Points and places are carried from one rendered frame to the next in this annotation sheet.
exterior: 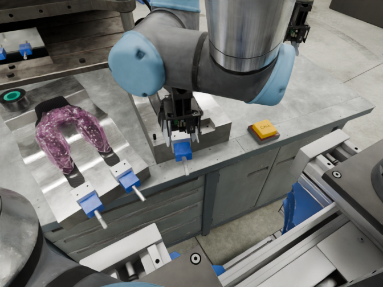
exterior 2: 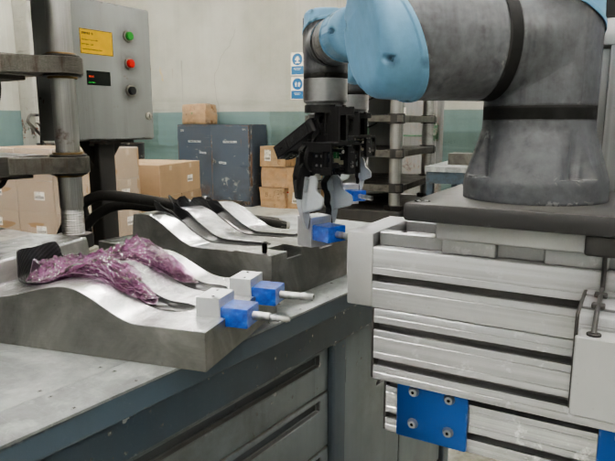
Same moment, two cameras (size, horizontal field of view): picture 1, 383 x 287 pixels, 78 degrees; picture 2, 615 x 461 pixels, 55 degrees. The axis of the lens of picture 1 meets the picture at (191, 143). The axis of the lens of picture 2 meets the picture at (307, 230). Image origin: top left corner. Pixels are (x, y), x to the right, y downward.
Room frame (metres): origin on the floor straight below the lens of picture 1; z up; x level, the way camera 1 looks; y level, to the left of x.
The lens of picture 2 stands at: (-0.45, 0.59, 1.12)
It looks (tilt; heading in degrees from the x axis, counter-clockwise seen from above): 10 degrees down; 328
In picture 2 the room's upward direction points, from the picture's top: straight up
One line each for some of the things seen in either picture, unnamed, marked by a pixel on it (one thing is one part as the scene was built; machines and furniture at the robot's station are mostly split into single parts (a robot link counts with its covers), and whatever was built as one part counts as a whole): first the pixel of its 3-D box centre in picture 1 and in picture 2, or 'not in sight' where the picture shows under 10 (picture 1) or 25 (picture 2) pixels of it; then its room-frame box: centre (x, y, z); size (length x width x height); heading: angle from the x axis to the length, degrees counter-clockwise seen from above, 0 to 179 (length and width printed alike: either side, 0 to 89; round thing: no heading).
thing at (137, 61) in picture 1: (161, 56); (353, 37); (0.30, 0.04, 1.25); 0.11 x 0.11 x 0.08; 71
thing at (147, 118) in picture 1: (167, 92); (219, 240); (0.72, 0.09, 0.87); 0.50 x 0.26 x 0.14; 23
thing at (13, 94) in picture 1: (15, 99); not in sight; (0.61, 0.57, 0.93); 0.08 x 0.08 x 0.04
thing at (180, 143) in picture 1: (183, 154); (332, 233); (0.38, 0.02, 0.93); 0.13 x 0.05 x 0.05; 10
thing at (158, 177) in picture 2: not in sight; (131, 198); (5.63, -1.03, 0.37); 1.20 x 0.82 x 0.74; 40
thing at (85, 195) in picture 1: (94, 208); (246, 314); (0.27, 0.24, 0.86); 0.13 x 0.05 x 0.05; 40
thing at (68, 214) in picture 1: (69, 138); (103, 289); (0.51, 0.38, 0.86); 0.50 x 0.26 x 0.11; 40
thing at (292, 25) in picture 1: (296, 20); (355, 134); (0.81, -0.34, 1.09); 0.09 x 0.08 x 0.12; 178
